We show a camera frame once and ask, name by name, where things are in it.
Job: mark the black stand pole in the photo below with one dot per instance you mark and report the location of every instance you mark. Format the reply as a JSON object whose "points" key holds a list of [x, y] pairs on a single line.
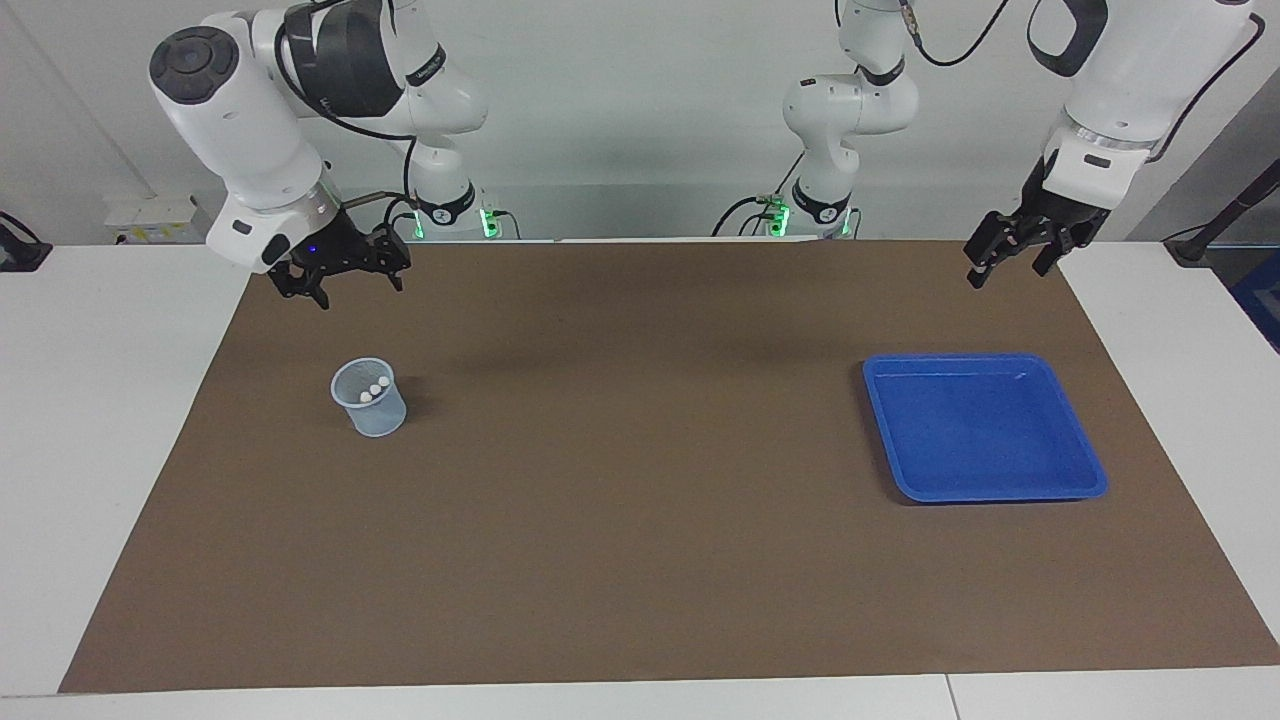
{"points": [[1195, 245]]}

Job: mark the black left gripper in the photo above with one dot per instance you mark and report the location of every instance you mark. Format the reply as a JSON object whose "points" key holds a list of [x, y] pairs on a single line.
{"points": [[1065, 210]]}

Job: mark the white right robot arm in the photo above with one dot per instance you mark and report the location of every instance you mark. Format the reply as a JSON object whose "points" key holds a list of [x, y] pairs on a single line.
{"points": [[260, 120]]}

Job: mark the white power strip box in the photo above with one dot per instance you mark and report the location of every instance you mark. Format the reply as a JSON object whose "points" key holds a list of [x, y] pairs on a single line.
{"points": [[160, 215]]}

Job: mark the black clamp mount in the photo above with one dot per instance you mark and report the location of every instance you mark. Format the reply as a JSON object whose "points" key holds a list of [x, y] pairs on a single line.
{"points": [[20, 255]]}

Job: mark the translucent plastic cup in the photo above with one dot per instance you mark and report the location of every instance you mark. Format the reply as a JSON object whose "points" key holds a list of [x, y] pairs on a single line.
{"points": [[380, 420]]}

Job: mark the blue crate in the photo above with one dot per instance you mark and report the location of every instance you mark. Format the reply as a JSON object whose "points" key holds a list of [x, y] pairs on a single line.
{"points": [[1262, 300]]}

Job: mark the brown table mat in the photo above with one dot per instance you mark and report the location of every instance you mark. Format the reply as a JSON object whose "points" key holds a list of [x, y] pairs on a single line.
{"points": [[640, 500]]}

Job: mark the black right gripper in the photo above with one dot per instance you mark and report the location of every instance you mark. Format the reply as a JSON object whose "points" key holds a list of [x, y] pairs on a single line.
{"points": [[330, 245]]}

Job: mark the blue plastic tray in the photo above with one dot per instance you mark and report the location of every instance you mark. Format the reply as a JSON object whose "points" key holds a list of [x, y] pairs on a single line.
{"points": [[950, 450]]}

